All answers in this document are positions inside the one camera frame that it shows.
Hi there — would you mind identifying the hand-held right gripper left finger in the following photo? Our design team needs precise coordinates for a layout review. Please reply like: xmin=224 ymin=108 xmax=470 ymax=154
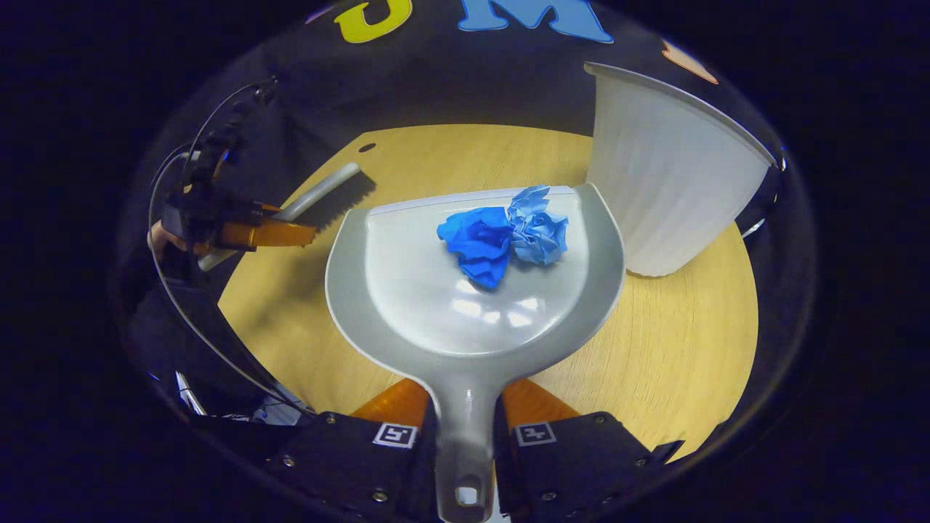
xmin=265 ymin=378 xmax=438 ymax=523

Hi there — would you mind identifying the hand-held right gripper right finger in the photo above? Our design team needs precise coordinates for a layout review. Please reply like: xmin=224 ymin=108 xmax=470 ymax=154
xmin=494 ymin=378 xmax=685 ymax=523

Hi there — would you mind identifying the small grey broom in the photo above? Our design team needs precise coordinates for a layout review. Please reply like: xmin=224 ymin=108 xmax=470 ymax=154
xmin=198 ymin=162 xmax=377 ymax=272

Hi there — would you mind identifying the small grey dustpan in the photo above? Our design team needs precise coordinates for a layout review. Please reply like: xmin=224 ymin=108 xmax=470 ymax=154
xmin=325 ymin=182 xmax=626 ymax=523

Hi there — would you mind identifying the dark blue paper ball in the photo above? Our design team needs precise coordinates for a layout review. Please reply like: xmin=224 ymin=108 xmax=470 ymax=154
xmin=436 ymin=206 xmax=515 ymax=290

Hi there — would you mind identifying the light blue paper ball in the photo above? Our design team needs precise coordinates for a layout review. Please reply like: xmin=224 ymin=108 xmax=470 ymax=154
xmin=506 ymin=185 xmax=570 ymax=266

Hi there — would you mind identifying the white ribbed garbage bin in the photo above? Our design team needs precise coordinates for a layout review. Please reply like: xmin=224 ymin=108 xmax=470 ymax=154
xmin=583 ymin=62 xmax=778 ymax=278

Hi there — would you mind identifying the thin grey cable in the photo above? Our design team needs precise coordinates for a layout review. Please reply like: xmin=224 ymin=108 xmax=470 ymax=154
xmin=147 ymin=78 xmax=317 ymax=416

